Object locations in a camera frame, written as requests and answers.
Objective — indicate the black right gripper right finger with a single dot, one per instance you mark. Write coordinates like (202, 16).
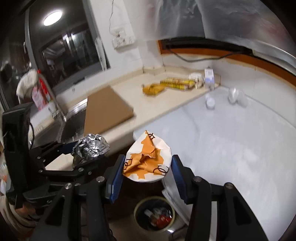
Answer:
(235, 219)

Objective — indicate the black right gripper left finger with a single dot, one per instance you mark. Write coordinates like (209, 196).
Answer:
(62, 219)

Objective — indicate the silver foil ball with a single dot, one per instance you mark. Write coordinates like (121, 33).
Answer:
(89, 148)

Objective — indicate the orange white paper wrapper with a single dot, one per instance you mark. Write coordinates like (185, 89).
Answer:
(148, 159)

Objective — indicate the small white plastic bottle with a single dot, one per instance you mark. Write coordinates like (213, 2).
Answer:
(209, 102)

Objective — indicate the clear plastic bag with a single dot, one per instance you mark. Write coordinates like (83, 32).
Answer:
(237, 96)

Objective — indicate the steel kitchen sink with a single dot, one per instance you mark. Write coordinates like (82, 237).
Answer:
(58, 130)

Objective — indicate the white round trash bin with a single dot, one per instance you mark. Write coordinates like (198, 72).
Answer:
(149, 206)

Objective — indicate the dark kitchen window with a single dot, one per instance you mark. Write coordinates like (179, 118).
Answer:
(65, 42)

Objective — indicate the person's left hand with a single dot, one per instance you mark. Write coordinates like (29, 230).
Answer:
(18, 220)

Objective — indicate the red snack wrapper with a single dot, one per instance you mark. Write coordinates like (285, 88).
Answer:
(160, 221)

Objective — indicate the white washing machine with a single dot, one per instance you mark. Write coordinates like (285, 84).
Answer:
(252, 147)

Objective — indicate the brown cardboard sheet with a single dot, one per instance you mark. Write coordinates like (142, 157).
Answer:
(105, 109)

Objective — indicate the white cloth on faucet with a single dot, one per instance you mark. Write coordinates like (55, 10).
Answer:
(27, 82)

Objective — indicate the small white blue carton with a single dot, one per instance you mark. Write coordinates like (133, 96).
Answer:
(209, 79)

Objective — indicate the white wall power strip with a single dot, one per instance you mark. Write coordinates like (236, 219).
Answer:
(121, 39)

